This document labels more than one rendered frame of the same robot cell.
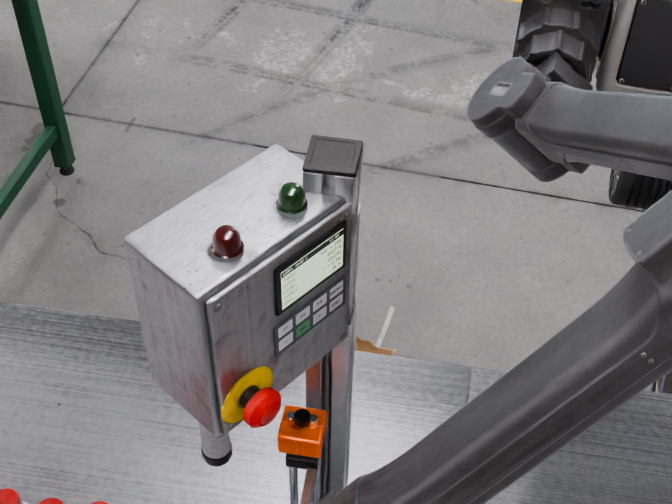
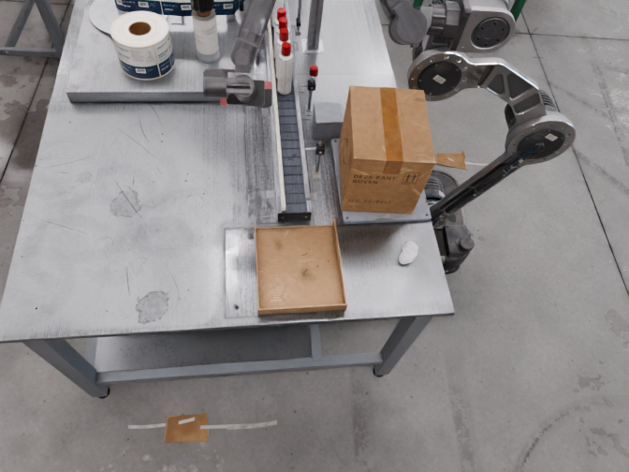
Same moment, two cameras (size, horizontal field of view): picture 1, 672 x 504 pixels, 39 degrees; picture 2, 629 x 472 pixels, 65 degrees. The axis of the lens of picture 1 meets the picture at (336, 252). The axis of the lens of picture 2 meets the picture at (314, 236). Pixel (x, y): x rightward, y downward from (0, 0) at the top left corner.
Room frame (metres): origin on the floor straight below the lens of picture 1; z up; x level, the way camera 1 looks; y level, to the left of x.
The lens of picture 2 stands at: (0.08, -1.67, 2.19)
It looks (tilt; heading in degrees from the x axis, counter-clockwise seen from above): 59 degrees down; 68
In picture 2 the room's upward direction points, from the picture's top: 9 degrees clockwise
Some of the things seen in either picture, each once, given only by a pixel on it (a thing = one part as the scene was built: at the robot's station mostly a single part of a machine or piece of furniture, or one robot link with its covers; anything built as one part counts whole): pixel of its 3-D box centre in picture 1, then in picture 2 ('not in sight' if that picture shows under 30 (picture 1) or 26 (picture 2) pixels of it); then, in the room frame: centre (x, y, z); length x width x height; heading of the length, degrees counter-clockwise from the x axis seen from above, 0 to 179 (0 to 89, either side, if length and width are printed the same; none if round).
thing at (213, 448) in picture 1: (210, 401); not in sight; (0.58, 0.13, 1.18); 0.04 x 0.04 x 0.21
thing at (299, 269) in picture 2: not in sight; (299, 264); (0.32, -1.00, 0.85); 0.30 x 0.26 x 0.04; 82
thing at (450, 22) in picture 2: not in sight; (444, 20); (0.72, -0.71, 1.45); 0.09 x 0.08 x 0.12; 77
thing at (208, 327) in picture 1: (248, 293); not in sight; (0.56, 0.08, 1.38); 0.17 x 0.10 x 0.19; 137
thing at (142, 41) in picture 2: not in sight; (143, 45); (-0.06, -0.06, 0.95); 0.20 x 0.20 x 0.14
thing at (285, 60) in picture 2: not in sight; (285, 68); (0.42, -0.29, 0.98); 0.05 x 0.05 x 0.20
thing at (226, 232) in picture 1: (226, 240); not in sight; (0.52, 0.08, 1.49); 0.03 x 0.03 x 0.02
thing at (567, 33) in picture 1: (555, 56); not in sight; (0.83, -0.22, 1.45); 0.09 x 0.08 x 0.12; 77
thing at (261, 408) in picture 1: (259, 404); not in sight; (0.48, 0.06, 1.33); 0.04 x 0.03 x 0.04; 137
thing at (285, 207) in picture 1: (291, 197); not in sight; (0.57, 0.04, 1.49); 0.03 x 0.03 x 0.02
